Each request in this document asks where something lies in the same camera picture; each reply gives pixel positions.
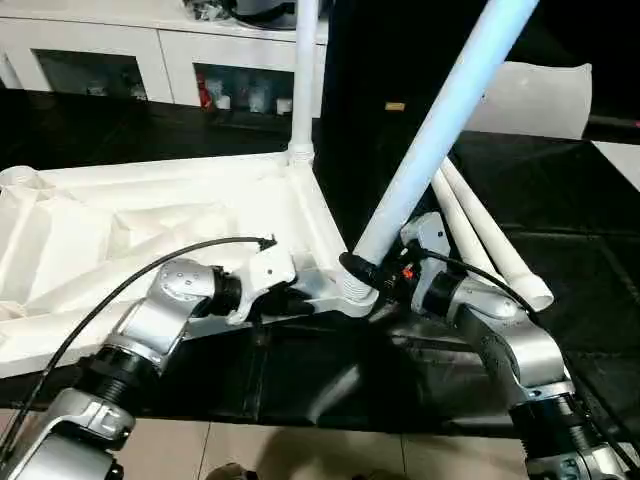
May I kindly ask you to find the white cabinet with glass doors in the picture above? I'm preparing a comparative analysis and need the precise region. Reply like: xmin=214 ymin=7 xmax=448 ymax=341
xmin=0 ymin=0 xmax=329 ymax=119

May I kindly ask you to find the white plastic bag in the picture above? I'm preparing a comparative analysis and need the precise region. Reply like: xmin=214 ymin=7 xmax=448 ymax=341
xmin=462 ymin=62 xmax=594 ymax=141

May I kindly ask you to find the white plastic table leg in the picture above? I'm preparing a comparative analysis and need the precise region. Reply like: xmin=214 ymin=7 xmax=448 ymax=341
xmin=288 ymin=0 xmax=321 ymax=167
xmin=350 ymin=0 xmax=541 ymax=273
xmin=430 ymin=170 xmax=503 ymax=283
xmin=440 ymin=155 xmax=555 ymax=312

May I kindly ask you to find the white plastic table top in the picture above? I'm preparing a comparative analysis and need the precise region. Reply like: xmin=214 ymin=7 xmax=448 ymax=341
xmin=0 ymin=150 xmax=381 ymax=379

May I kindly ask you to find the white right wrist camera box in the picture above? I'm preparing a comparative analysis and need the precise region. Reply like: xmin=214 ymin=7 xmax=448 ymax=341
xmin=400 ymin=212 xmax=450 ymax=263

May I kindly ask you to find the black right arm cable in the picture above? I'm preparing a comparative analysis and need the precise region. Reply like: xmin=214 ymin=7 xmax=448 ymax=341
xmin=418 ymin=248 xmax=543 ymax=323

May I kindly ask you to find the dark grey robot body part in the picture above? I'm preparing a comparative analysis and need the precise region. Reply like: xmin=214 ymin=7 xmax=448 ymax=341
xmin=205 ymin=462 xmax=261 ymax=480

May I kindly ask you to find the black work mat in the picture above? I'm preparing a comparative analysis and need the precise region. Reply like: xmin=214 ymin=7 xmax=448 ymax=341
xmin=0 ymin=88 xmax=640 ymax=441

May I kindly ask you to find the white flat board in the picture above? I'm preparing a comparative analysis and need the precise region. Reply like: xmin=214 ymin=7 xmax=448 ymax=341
xmin=592 ymin=140 xmax=640 ymax=193

